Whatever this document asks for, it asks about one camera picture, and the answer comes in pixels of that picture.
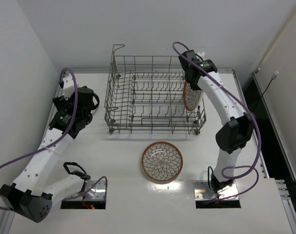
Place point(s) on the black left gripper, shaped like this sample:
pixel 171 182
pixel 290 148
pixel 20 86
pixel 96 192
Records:
pixel 88 107

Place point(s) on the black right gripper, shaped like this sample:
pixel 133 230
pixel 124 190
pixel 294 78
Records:
pixel 191 79

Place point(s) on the brown-rimmed floral plate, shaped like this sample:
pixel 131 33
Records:
pixel 191 98
pixel 162 161

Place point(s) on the brown-rimmed floral plate front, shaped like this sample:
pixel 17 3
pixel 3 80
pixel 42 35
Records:
pixel 162 161

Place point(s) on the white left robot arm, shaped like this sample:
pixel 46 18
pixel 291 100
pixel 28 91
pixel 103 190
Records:
pixel 29 195

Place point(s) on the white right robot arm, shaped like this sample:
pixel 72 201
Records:
pixel 237 125

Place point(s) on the grey wire dish rack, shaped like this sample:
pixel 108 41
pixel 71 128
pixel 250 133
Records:
pixel 145 94

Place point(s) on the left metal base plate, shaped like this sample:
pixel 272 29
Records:
pixel 97 192

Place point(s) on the metal base plate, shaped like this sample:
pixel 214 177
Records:
pixel 203 193
pixel 97 192

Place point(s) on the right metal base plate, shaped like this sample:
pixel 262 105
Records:
pixel 203 193

